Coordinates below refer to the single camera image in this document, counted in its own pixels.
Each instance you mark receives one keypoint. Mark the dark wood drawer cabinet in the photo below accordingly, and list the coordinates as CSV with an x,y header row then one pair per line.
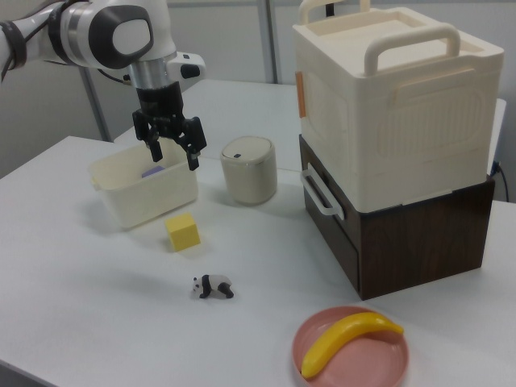
x,y
423,242

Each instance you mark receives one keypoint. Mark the yellow plastic banana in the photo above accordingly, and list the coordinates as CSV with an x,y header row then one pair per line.
x,y
342,336

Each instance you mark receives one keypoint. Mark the cream plastic open bin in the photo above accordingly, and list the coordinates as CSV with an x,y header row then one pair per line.
x,y
153,197

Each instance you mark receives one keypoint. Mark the purple block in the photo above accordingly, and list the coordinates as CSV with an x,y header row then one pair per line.
x,y
153,171

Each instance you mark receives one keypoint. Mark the panda toy figure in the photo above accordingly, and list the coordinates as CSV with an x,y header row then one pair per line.
x,y
211,285

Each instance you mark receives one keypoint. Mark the small beige trash can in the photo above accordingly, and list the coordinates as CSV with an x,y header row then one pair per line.
x,y
250,177

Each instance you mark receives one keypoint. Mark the pink plate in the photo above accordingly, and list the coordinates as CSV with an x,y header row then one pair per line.
x,y
363,359

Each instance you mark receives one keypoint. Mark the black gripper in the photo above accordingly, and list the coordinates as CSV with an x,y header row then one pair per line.
x,y
159,102

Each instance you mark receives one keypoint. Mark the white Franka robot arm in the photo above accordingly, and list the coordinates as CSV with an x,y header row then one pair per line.
x,y
52,36

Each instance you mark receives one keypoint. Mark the yellow foam cube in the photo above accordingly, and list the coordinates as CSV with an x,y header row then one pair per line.
x,y
183,234

